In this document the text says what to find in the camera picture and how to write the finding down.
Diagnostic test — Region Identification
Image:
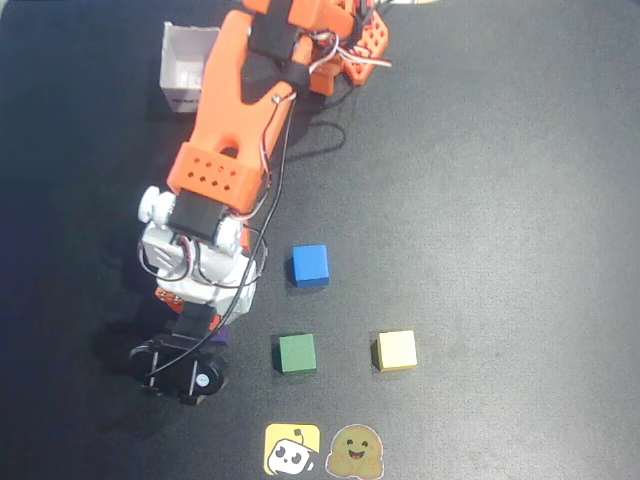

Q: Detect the white open cardboard box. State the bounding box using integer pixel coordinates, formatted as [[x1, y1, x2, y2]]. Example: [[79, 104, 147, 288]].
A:
[[159, 20, 221, 115]]

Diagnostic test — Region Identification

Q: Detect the white servo cable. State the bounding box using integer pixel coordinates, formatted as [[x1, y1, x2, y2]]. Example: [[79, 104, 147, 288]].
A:
[[138, 237, 204, 282], [308, 29, 394, 72], [234, 94, 296, 224]]

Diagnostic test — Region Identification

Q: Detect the black table mat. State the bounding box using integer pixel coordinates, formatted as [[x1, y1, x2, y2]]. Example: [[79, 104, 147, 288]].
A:
[[0, 0, 640, 480]]

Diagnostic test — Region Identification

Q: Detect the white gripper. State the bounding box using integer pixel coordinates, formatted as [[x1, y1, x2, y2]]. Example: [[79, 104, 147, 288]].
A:
[[137, 185, 258, 322]]

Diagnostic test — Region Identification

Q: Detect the yellow cube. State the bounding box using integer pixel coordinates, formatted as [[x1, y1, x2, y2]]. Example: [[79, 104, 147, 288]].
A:
[[374, 329, 418, 372]]

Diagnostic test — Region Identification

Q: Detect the black camera cable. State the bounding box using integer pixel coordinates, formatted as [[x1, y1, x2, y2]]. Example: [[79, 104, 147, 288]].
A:
[[147, 92, 349, 379]]

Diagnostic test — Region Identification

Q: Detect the blue cube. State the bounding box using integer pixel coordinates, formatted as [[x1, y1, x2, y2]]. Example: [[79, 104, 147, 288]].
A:
[[290, 243, 331, 288]]

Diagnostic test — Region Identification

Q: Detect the hugging face emoji sticker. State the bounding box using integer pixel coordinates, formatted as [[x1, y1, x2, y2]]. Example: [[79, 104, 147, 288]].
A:
[[325, 423, 385, 477]]

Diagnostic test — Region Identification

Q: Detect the yellow robot sticker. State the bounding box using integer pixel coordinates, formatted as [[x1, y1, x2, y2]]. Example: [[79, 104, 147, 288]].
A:
[[263, 423, 322, 476]]

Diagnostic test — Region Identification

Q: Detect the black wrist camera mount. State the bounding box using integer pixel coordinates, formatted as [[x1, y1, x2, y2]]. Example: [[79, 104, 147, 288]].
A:
[[128, 302, 227, 407]]

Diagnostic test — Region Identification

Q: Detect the green cube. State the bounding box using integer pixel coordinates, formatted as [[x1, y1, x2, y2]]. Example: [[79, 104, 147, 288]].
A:
[[276, 333, 318, 376]]

